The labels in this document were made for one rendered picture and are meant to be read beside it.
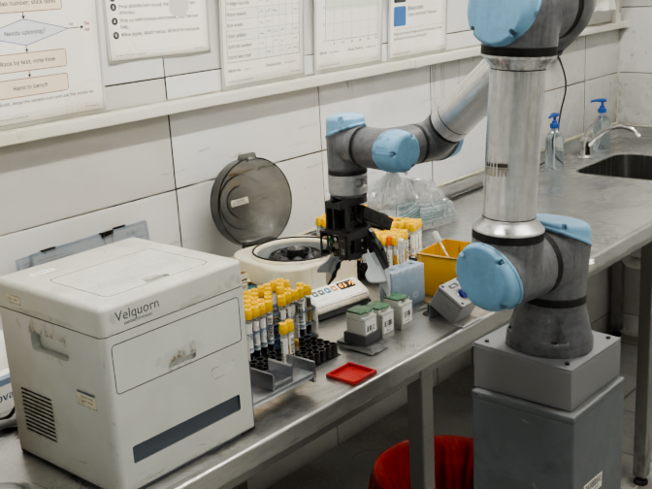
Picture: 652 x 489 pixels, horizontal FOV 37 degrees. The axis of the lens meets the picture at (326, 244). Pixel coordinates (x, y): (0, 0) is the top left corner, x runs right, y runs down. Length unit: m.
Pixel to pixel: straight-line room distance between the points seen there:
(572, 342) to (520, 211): 0.28
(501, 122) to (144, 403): 0.68
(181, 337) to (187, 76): 0.94
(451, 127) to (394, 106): 1.12
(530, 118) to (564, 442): 0.56
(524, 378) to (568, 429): 0.11
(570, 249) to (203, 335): 0.62
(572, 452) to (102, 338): 0.81
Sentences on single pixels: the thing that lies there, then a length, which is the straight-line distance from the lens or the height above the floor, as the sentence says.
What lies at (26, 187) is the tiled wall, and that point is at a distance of 2.05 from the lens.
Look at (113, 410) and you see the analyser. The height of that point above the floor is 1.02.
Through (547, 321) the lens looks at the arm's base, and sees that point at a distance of 1.69.
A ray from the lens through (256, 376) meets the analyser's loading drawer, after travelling 1.71.
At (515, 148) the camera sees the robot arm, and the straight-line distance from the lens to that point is 1.51.
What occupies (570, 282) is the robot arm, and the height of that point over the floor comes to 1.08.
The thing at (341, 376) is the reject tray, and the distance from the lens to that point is 1.82.
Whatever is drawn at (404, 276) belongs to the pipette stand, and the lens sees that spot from 2.10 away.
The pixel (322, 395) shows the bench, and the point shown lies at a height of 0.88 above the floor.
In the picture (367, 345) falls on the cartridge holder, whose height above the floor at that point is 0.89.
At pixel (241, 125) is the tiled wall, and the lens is 2.41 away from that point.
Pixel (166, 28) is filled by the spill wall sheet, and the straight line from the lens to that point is 2.24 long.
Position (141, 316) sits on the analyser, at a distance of 1.43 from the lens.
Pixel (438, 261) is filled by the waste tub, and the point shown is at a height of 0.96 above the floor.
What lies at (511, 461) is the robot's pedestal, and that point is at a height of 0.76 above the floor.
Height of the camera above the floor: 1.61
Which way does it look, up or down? 16 degrees down
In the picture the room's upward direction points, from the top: 3 degrees counter-clockwise
